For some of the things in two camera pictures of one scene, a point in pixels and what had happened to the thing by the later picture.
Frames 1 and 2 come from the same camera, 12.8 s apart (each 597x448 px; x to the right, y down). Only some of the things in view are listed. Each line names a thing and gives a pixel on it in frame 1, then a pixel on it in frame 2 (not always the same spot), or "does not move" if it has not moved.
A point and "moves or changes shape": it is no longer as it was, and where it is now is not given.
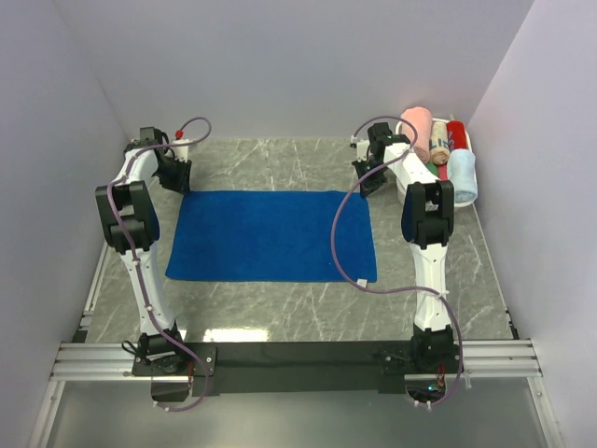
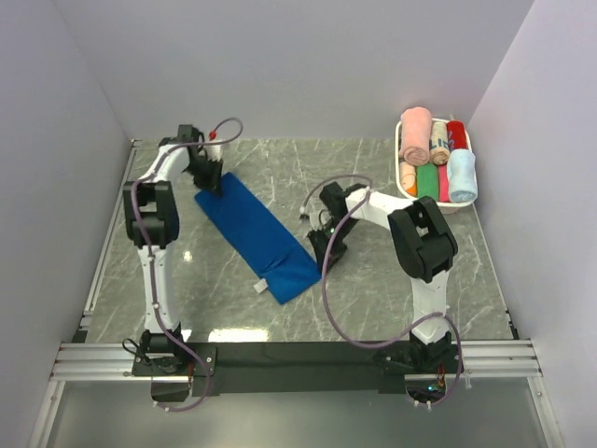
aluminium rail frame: (481, 360) does not move
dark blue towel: (271, 235) moves or changes shape
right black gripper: (368, 187) → (321, 247)
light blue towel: (462, 170) does not move
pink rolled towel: (421, 119) does not move
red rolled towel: (456, 135) does not move
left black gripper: (182, 184) → (214, 183)
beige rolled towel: (438, 147) does not move
